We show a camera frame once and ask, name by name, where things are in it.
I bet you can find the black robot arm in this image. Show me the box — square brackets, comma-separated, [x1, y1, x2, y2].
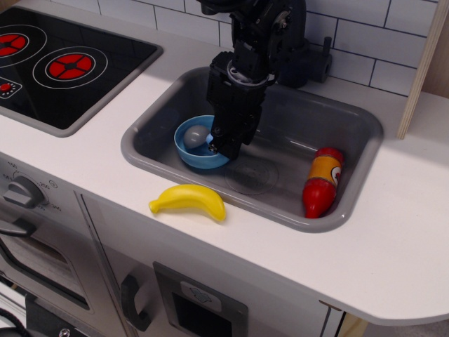
[201, 1, 304, 160]

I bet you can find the grey oven door handle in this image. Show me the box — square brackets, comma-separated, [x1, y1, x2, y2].
[1, 218, 36, 237]

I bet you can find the light blue bowl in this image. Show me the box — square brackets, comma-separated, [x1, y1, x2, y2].
[173, 115, 229, 169]

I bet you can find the grey toy sink basin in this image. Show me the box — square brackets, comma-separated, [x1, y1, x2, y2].
[120, 66, 384, 234]

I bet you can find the light wooden side post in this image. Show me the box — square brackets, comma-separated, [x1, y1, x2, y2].
[396, 0, 448, 140]

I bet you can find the grey oven knob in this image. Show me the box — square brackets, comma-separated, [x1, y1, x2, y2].
[3, 176, 45, 209]

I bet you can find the black toy stovetop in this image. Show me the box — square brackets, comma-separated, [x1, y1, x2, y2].
[1, 6, 163, 138]

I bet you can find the black cable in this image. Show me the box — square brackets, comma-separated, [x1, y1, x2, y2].
[0, 308, 29, 337]

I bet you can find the red yellow ketchup bottle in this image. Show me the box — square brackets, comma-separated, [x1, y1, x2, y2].
[302, 147, 344, 218]

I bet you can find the yellow toy banana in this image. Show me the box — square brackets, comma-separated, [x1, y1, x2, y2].
[149, 184, 226, 221]

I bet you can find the grey dispenser panel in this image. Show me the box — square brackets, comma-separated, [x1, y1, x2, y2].
[153, 262, 248, 337]

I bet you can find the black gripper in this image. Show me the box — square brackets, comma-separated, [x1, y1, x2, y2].
[206, 51, 273, 160]

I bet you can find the blue handled grey spoon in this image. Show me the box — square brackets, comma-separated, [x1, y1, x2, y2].
[183, 125, 213, 149]

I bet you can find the dark grey cabinet handle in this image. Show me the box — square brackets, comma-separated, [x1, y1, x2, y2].
[120, 275, 152, 332]

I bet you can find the grey oven door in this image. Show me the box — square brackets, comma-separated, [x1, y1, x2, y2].
[1, 201, 126, 336]

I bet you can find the dark grey toy faucet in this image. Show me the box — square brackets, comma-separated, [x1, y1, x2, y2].
[276, 0, 333, 88]

